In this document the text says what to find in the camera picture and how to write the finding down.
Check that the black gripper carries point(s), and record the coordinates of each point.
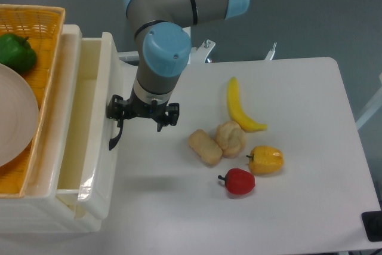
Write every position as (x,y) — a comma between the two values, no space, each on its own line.
(162,113)

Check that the black top drawer handle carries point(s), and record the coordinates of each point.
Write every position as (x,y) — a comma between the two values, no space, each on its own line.
(114,141)

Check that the white drawer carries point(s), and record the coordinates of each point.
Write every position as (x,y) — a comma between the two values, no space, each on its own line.
(88,166)

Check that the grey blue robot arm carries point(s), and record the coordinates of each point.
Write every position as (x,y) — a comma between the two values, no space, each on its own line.
(159,28)

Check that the white drawer cabinet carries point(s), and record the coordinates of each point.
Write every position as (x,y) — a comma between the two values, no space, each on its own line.
(41,210)

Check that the oblong bread roll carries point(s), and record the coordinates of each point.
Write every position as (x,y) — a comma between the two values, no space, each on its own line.
(207,149)

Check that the round bread bun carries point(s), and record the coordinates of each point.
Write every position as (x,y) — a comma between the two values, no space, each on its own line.
(231,138)

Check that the yellow banana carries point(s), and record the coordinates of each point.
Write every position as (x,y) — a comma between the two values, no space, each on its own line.
(236,111)

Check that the red bell pepper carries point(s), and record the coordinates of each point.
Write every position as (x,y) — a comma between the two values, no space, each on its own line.
(238,181)

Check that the beige plate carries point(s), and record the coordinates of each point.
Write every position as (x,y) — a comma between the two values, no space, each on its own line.
(19,114)

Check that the yellow bell pepper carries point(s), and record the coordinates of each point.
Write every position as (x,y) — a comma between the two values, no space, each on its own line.
(265,160)

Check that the green bell pepper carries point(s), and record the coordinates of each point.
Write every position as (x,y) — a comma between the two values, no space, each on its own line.
(16,53)

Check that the black device at edge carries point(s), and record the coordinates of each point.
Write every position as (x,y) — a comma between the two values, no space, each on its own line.
(372,225)

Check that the white table frame leg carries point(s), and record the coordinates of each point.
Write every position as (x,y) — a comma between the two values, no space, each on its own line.
(369,109)

